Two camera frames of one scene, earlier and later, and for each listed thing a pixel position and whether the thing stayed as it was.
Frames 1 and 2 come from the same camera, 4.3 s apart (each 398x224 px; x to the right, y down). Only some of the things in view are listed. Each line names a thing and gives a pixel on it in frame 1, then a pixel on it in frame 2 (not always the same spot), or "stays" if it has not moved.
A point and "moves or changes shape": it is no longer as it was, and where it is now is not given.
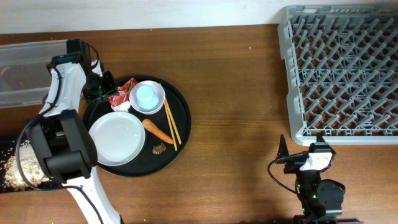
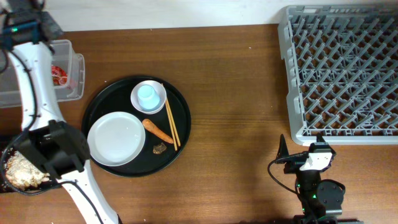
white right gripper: x=293 y=165 stays
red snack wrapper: x=116 y=100 moves or changes shape
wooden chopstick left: x=173 y=139 stays
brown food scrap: x=158 y=149 stays
